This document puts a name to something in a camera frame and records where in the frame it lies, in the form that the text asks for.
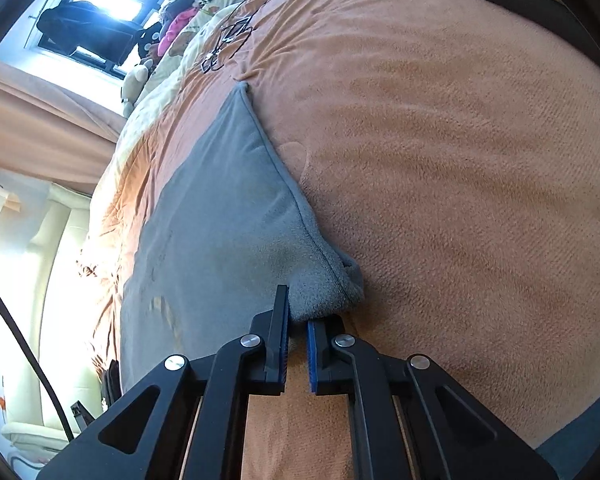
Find grey t-shirt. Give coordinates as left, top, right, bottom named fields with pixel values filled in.
left=120, top=84, right=364, bottom=389

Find cream padded headboard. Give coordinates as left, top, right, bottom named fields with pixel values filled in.
left=1, top=184, right=102, bottom=468

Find orange bed blanket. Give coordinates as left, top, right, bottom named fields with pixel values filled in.
left=81, top=0, right=600, bottom=479

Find left pink curtain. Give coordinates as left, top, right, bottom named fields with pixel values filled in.
left=0, top=61, right=125, bottom=195

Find white plush toy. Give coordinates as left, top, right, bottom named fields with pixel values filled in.
left=120, top=58, right=154, bottom=118

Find black plush toy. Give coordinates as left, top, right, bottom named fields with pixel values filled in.
left=136, top=21, right=162, bottom=58

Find black hanging garment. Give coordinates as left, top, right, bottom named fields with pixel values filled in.
left=36, top=0, right=142, bottom=65

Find cream duvet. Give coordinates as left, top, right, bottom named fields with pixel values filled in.
left=91, top=0, right=238, bottom=211

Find pink garment on sill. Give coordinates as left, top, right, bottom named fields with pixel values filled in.
left=157, top=6, right=198, bottom=58

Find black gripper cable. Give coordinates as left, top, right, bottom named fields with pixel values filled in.
left=0, top=261, right=77, bottom=443

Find black cable bundle on bed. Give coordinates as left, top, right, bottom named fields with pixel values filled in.
left=199, top=1, right=257, bottom=74

